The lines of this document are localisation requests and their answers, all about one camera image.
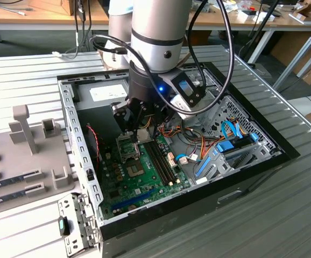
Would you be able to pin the silver CPU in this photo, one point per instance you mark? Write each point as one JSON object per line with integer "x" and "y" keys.
{"x": 144, "y": 135}

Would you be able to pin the blue expansion slot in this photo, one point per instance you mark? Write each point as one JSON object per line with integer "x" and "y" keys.
{"x": 134, "y": 200}

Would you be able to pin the grey power supply unit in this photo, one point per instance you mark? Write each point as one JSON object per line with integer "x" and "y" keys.
{"x": 91, "y": 115}

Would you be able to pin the cardboard box on desk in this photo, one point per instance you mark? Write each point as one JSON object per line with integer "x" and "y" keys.
{"x": 64, "y": 6}

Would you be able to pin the white flat box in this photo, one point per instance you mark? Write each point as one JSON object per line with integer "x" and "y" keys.
{"x": 245, "y": 16}

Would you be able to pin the grey metal drive cage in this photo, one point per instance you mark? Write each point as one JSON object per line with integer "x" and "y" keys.
{"x": 202, "y": 118}

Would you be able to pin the CPU socket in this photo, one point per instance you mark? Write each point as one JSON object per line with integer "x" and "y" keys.
{"x": 135, "y": 170}

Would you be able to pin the black stand pole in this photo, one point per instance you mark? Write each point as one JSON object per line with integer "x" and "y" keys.
{"x": 269, "y": 16}

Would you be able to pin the white camera in black bracket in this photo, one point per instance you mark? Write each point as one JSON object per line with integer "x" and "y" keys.
{"x": 190, "y": 99}

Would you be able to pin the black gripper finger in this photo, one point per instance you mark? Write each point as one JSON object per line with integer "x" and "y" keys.
{"x": 128, "y": 118}
{"x": 162, "y": 115}

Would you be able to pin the large brown cardboard box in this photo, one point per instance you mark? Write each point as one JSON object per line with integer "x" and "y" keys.
{"x": 287, "y": 48}

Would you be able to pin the grey metal slot bracket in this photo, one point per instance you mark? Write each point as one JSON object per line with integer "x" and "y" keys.
{"x": 64, "y": 207}

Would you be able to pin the green motherboard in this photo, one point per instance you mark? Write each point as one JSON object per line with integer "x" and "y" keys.
{"x": 148, "y": 185}

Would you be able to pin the cardboard packaging tray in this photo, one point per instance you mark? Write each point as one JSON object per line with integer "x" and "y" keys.
{"x": 304, "y": 9}

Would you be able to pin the silver coin battery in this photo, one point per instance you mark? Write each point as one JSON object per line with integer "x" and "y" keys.
{"x": 132, "y": 207}

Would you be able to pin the wooden desk with white legs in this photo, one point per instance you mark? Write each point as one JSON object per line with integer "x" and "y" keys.
{"x": 284, "y": 22}

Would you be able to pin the black open PC case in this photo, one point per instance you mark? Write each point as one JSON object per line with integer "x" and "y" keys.
{"x": 171, "y": 217}

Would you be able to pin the dark RAM stick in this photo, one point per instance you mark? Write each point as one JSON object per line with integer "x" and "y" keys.
{"x": 2, "y": 183}
{"x": 2, "y": 198}

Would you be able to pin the grey parts rack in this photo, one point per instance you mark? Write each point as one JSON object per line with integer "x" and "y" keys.
{"x": 15, "y": 164}

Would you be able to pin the grey metal disk bay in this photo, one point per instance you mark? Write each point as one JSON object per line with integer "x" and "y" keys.
{"x": 217, "y": 164}

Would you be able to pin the teal black latch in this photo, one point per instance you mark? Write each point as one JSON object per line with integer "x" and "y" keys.
{"x": 61, "y": 226}

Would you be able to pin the blue disk carrier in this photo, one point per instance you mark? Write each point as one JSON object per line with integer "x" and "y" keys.
{"x": 224, "y": 147}

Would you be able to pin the aluminium profile frame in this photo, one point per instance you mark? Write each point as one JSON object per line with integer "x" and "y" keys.
{"x": 293, "y": 63}

